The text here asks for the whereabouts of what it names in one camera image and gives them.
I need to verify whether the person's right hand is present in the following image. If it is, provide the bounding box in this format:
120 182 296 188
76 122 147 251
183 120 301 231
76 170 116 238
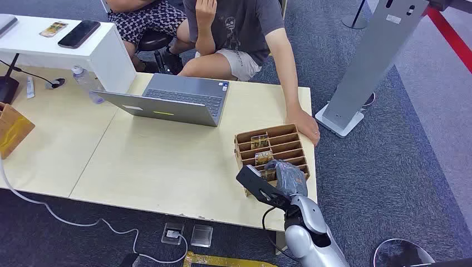
195 0 218 29

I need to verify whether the wooden slotted card holder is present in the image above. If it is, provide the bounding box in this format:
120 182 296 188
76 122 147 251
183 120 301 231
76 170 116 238
233 123 311 198

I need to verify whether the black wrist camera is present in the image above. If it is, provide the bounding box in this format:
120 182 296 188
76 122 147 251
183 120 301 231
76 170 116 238
235 165 293 211

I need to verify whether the black stool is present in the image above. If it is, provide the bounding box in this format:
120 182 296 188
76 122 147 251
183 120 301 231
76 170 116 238
137 29 175 75

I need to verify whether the person's left hand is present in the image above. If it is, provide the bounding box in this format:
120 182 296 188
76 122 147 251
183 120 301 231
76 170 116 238
285 107 321 147

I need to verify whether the black power adapter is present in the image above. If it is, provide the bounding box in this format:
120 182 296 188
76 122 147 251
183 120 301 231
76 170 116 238
117 253 141 267

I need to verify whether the grey closed laptop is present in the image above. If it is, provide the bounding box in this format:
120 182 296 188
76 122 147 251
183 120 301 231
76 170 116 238
0 13 19 38

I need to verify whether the yellow floor tape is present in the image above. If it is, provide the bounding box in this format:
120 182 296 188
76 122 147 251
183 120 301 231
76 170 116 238
183 251 278 267

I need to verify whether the metal floor socket cover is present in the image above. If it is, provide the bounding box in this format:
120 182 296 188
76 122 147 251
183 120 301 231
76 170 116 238
190 224 214 249

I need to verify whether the floor socket with plug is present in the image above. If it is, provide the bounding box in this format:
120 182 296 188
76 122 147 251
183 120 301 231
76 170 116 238
160 221 185 246

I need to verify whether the person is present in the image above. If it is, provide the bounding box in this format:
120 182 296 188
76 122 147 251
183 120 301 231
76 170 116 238
178 0 321 147
105 0 196 73

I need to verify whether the red floor tape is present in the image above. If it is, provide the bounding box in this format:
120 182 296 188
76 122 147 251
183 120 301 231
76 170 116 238
423 5 472 75

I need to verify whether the white power cable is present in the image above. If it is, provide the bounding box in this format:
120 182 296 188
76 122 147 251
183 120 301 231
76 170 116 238
0 157 189 265

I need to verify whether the white desk riser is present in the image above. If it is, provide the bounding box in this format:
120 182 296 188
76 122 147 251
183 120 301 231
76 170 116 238
0 14 137 95

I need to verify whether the black smartphone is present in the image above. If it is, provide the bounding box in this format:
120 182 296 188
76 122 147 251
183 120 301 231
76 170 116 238
57 19 101 50

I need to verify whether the black stanchion post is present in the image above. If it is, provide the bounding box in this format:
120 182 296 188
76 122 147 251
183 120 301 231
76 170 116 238
341 0 370 30

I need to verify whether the clear plastic water bottle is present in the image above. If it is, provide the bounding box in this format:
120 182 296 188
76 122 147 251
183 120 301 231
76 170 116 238
71 65 106 105

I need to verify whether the round chrome-rimmed stool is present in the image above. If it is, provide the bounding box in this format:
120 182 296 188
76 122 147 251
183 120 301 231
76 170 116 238
372 238 436 267

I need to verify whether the grey desk cable grommet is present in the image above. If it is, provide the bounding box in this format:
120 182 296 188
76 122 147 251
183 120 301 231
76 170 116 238
45 77 67 90

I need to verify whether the grey open laptop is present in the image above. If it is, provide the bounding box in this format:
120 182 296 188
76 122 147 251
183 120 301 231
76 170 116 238
91 72 230 128

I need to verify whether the grey kiosk stand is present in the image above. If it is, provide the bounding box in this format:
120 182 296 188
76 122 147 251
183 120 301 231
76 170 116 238
314 0 431 139

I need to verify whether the thin black cable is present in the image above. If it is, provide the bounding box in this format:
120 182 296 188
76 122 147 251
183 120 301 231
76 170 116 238
0 58 61 89

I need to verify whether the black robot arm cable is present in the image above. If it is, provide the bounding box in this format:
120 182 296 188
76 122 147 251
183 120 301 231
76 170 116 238
261 206 298 263

